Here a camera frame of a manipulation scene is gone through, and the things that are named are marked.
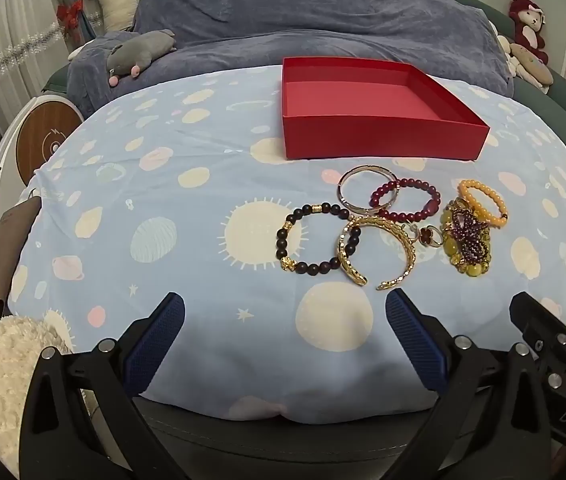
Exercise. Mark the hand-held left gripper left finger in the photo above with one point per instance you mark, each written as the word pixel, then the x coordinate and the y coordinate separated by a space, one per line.
pixel 158 345

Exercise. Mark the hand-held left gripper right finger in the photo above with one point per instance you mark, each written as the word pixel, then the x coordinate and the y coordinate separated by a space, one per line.
pixel 415 345

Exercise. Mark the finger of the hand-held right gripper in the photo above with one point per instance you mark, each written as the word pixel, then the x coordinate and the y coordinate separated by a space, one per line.
pixel 538 317

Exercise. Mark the gold hoop earring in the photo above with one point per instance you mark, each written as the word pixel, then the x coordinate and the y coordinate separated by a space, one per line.
pixel 411 230

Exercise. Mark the purple beaded star ornament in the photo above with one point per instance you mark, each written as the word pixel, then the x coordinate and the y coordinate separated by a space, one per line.
pixel 465 227

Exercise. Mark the thin metal bangle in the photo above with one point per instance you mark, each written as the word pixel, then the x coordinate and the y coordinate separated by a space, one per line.
pixel 368 167

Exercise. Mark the red cardboard box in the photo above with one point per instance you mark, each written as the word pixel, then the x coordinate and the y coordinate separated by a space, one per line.
pixel 363 140

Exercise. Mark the light blue planet-print sheet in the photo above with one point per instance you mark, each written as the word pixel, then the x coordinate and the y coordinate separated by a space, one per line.
pixel 188 240

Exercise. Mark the cream fluffy cushion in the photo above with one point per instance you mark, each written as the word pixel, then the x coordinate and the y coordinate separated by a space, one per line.
pixel 3 375

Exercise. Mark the beige cookie plush toy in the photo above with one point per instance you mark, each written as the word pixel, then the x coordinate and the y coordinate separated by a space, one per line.
pixel 528 62

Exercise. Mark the white device with wooden disc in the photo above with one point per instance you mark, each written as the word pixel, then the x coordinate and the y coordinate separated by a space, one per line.
pixel 43 135

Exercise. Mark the red monkey plush toy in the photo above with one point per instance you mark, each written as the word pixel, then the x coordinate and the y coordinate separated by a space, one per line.
pixel 528 22

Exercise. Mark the grey plush toy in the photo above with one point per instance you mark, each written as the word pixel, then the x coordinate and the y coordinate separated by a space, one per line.
pixel 138 52

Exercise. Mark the red bow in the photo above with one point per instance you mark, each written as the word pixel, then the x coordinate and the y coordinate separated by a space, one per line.
pixel 70 12

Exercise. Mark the grey-blue blanket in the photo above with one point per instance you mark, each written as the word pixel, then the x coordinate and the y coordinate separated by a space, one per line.
pixel 313 15

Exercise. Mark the white curtain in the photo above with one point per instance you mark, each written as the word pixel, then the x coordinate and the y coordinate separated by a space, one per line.
pixel 8 25

